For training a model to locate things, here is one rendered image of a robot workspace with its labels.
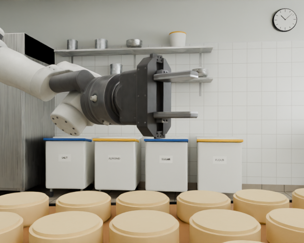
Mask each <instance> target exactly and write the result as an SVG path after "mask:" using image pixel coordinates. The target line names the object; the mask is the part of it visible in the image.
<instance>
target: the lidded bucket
mask: <svg viewBox="0 0 304 243"><path fill-rule="evenodd" d="M169 37H170V47H181V46H185V40H186V32H183V31H174V32H171V33H169Z"/></svg>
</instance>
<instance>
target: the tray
mask: <svg viewBox="0 0 304 243"><path fill-rule="evenodd" d="M169 204H177V202H169ZM111 205H116V203H115V202H111ZM49 206H56V203H49Z"/></svg>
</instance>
